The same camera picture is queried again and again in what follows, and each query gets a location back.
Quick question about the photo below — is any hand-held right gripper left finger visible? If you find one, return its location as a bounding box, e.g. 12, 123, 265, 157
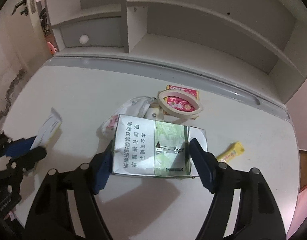
23, 140, 114, 240

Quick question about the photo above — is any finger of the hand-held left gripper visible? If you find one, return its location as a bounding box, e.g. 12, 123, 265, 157
0, 130, 37, 161
6, 146, 47, 175

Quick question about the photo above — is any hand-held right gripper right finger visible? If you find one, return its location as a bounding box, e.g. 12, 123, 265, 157
190, 138, 286, 240

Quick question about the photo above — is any white green paper packet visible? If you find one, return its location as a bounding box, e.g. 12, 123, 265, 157
31, 107, 62, 150

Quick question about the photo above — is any green white cardboard box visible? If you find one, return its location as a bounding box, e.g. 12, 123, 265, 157
111, 114, 207, 179

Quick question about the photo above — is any yellow tube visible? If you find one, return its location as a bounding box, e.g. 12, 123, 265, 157
216, 141, 245, 162

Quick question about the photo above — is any beige tape roll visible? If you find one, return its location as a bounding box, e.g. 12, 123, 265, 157
157, 89, 204, 119

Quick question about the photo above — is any white floral pouch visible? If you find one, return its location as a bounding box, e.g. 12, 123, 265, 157
97, 96, 164, 140

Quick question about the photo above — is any red pink packet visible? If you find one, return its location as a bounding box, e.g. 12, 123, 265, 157
165, 84, 201, 113

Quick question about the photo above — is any pink cloth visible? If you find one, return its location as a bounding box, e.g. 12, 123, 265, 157
286, 180, 307, 240

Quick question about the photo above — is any white door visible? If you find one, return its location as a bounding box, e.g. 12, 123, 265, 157
0, 0, 47, 63

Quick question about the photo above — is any grey drawer with white knob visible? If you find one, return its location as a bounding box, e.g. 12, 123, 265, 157
60, 16, 125, 48

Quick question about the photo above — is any white desk shelf unit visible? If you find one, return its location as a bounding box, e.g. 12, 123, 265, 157
43, 0, 307, 105

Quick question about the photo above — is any black door handle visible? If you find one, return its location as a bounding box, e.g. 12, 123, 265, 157
11, 0, 29, 15

